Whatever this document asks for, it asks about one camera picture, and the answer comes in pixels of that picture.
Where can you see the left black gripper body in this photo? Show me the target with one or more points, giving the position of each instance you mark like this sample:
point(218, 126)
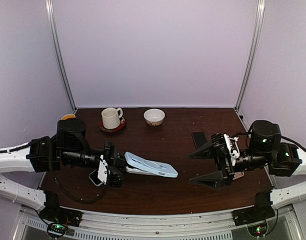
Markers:
point(109, 155)

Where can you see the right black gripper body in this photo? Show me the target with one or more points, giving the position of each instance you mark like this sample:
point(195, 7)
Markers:
point(226, 165)

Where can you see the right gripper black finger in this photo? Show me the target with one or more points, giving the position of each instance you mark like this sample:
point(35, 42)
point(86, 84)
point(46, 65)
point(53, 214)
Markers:
point(214, 180)
point(204, 152)

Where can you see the pink phone case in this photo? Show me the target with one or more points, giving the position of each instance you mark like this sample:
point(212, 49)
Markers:
point(238, 175)

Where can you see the purple phone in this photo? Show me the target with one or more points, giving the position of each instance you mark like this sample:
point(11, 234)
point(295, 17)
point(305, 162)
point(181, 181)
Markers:
point(199, 139)

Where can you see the white phone from blue case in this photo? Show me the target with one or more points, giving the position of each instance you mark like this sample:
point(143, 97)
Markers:
point(132, 170)

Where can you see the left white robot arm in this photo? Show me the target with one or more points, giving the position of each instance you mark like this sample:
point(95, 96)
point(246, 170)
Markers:
point(68, 147)

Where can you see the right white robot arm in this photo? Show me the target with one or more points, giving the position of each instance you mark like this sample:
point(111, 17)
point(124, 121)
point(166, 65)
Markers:
point(267, 148)

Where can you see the red patterned coaster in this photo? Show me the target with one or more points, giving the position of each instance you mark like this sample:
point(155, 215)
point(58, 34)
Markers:
point(114, 130)

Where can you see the cream ribbed mug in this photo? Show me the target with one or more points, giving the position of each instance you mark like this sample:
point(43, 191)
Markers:
point(111, 117)

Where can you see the white ceramic bowl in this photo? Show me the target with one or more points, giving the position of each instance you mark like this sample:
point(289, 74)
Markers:
point(154, 117)

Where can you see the white mug orange inside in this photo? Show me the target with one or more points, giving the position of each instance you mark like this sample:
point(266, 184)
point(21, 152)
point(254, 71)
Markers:
point(68, 116)

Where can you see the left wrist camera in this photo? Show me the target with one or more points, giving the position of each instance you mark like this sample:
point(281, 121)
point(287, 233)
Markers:
point(103, 172)

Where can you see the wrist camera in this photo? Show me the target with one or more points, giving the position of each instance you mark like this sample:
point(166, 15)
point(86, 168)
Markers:
point(103, 172)
point(228, 145)

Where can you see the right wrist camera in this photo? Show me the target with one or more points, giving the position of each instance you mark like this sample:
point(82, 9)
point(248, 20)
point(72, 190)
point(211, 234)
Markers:
point(228, 145)

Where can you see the front aluminium rail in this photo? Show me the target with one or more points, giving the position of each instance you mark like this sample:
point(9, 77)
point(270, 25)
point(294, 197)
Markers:
point(218, 225)

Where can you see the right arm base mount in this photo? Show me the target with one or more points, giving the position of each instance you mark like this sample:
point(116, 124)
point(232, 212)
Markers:
point(260, 219)

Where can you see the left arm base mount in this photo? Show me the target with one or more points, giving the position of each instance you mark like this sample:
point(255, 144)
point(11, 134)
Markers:
point(58, 219)

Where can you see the right aluminium frame post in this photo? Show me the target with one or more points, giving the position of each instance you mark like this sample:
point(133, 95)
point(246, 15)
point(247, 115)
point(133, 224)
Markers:
point(257, 30)

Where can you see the aluminium frame post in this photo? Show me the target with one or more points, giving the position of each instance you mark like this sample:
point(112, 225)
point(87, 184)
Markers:
point(58, 54)
point(257, 30)

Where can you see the left aluminium frame post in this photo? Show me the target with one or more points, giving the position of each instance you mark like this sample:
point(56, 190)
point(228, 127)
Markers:
point(58, 54)

